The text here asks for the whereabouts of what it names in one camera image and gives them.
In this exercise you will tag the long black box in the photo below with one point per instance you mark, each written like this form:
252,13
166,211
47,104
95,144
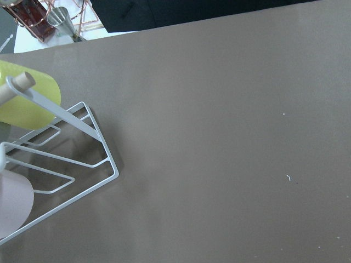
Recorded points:
125,15

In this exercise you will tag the pink cup in rack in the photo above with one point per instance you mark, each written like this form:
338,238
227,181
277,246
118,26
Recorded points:
17,197

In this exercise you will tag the white wire cup rack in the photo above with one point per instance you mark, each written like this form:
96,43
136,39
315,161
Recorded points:
64,161

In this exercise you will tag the copper wire bottle rack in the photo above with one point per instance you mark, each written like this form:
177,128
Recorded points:
32,15

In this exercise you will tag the steel jigger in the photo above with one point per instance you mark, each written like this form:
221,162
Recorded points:
59,18

